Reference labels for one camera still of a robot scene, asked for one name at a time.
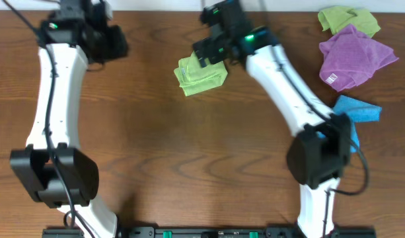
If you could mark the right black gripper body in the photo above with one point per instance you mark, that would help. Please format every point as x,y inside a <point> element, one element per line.
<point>208,43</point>

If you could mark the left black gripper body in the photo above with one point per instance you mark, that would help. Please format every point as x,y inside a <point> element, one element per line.
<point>113,42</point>

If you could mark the light green cloth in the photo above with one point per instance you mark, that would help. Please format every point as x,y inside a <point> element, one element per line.
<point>194,79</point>

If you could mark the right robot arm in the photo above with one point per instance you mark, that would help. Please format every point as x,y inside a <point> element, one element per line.
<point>319,152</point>

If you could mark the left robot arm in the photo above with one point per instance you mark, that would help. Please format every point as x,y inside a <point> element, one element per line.
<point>51,167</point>

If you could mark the purple cloth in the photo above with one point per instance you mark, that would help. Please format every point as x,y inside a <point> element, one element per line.
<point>351,58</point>

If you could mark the blue cloth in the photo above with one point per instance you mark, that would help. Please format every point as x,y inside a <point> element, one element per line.
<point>358,112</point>

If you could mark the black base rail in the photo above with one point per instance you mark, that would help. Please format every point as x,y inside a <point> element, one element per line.
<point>281,231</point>

